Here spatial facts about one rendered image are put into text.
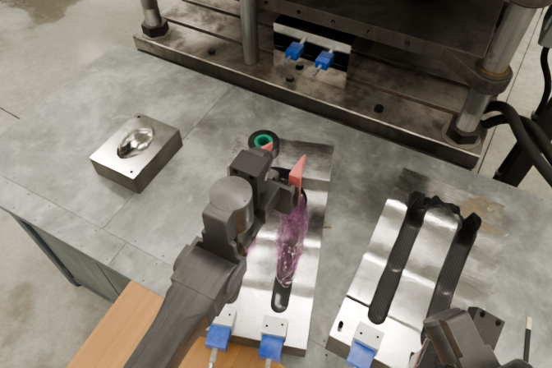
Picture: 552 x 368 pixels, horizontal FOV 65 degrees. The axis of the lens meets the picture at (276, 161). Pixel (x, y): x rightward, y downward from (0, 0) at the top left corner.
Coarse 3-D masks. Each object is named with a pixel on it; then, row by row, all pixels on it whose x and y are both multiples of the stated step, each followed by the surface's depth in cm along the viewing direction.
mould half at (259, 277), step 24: (240, 144) 113; (288, 144) 113; (312, 144) 113; (288, 168) 108; (312, 168) 108; (312, 192) 108; (312, 216) 102; (264, 240) 97; (312, 240) 97; (264, 264) 95; (312, 264) 94; (264, 288) 94; (312, 288) 93; (240, 312) 90; (264, 312) 90; (288, 312) 90; (240, 336) 87; (288, 336) 87
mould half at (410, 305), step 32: (448, 192) 109; (384, 224) 97; (448, 224) 95; (384, 256) 95; (416, 256) 94; (480, 256) 91; (352, 288) 90; (416, 288) 91; (480, 288) 90; (352, 320) 86; (384, 320) 86; (416, 320) 86; (384, 352) 82
